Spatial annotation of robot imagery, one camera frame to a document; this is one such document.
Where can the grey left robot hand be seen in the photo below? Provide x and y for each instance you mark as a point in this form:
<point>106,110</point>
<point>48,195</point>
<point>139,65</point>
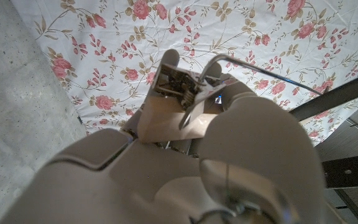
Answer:
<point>135,186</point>

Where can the wooden bar with metal clips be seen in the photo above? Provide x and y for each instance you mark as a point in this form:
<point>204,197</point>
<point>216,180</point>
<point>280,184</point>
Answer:
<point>166,124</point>

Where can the floral backdrop cloth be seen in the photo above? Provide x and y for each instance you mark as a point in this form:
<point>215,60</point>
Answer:
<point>228,25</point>

